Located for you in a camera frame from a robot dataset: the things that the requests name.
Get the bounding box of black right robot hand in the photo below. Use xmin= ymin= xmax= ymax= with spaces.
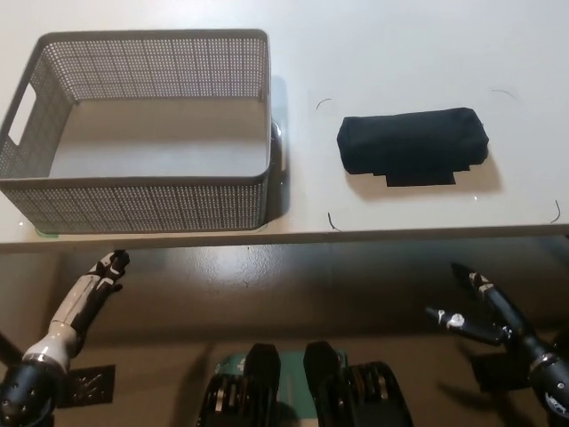
xmin=424 ymin=262 xmax=553 ymax=371

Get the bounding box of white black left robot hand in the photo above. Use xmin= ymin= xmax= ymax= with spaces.
xmin=46 ymin=249 xmax=132 ymax=348

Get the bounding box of black fabric pencil case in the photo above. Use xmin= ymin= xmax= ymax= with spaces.
xmin=335 ymin=106 xmax=491 ymax=176

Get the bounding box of black diagonal bar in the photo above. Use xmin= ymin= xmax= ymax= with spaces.
xmin=0 ymin=327 xmax=24 ymax=359

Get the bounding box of grey perforated plastic basket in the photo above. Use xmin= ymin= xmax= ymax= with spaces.
xmin=0 ymin=28 xmax=273 ymax=234

